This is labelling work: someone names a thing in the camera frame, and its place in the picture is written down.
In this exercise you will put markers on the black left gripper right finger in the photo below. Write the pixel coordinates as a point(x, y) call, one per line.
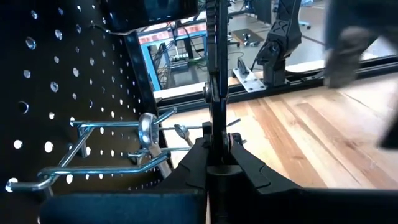
point(280, 202)

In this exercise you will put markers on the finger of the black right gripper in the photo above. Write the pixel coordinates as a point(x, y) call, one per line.
point(391, 137)
point(345, 56)

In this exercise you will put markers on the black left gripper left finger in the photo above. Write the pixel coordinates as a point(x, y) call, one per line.
point(186, 174)

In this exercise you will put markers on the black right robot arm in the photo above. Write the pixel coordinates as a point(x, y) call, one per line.
point(280, 40)

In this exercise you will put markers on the double-prong metal pegboard hook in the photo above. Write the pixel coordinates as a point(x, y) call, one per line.
point(93, 170)
point(161, 150)

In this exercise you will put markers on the blue metal workbench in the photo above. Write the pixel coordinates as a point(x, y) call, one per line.
point(149, 59)

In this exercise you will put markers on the black perforated pegboard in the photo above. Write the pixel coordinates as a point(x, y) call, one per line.
point(37, 93)

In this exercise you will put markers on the black aluminium table frame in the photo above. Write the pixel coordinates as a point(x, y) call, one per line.
point(311, 80)

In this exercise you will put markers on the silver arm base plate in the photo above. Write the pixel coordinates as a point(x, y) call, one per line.
point(250, 82)

